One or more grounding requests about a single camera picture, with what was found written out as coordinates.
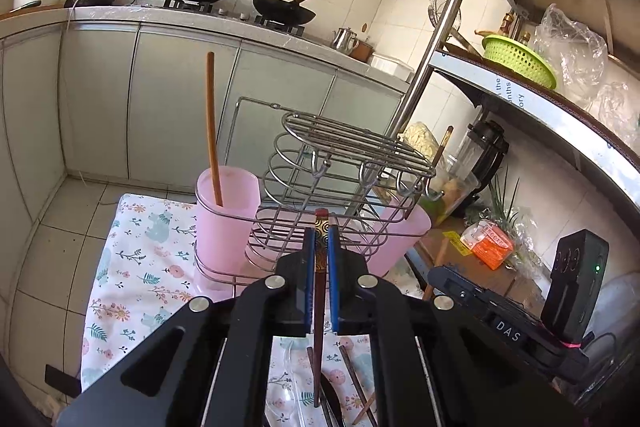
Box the black frying pan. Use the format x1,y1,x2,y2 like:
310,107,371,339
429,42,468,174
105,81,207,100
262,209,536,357
253,0,316,26

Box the green onions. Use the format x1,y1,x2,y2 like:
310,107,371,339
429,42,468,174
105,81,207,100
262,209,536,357
463,167,537,251

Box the cardboard box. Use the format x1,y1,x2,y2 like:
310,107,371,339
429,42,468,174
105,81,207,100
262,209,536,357
414,218,544,317

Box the metal shelf rack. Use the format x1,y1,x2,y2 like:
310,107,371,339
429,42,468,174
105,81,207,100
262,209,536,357
392,0,639,225

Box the pink drip tray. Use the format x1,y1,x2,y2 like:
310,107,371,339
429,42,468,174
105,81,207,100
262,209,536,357
193,245,276,301

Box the clear plastic bag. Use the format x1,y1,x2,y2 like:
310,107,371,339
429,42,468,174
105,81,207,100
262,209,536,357
530,4,639,150

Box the black spoon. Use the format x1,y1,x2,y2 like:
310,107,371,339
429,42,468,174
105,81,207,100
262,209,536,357
318,373,345,427

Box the green plastic basket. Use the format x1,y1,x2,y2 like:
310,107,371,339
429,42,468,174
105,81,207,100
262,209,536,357
482,34,556,90

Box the metal wire utensil rack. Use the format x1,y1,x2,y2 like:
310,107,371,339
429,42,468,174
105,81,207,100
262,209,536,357
192,95,446,287

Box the black blender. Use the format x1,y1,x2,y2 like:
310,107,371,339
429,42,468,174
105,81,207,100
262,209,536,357
452,120,509,216

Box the floral bear tablecloth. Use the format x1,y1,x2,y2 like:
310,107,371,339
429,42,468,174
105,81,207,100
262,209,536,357
79,192,374,426

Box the clear container of vegetables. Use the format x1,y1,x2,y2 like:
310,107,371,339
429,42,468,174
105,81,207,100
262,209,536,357
398,121,477,227

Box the black tracking camera box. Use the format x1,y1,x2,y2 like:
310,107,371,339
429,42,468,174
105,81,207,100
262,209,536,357
540,229,610,347

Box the dark brown chopstick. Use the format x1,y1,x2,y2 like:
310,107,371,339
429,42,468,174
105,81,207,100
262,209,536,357
312,208,330,407

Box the pink cup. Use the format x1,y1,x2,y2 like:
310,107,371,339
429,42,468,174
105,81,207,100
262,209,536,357
362,196,432,277
195,166,260,279

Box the brown chopstick on cloth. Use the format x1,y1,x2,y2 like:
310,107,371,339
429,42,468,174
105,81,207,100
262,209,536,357
338,345,378,427

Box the light brown wooden chopstick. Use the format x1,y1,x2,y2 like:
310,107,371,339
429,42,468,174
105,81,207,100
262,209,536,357
205,51,224,207

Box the pink cup left side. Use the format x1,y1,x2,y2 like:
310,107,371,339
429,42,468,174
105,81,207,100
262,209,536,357
195,166,260,279

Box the orange packaged food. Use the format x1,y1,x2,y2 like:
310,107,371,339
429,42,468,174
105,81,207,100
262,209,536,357
461,219,514,270

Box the pink cup right side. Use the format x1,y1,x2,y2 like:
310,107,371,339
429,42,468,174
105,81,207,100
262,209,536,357
362,196,432,277

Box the steel kettle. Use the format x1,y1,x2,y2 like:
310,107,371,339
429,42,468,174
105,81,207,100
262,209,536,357
330,27,358,55

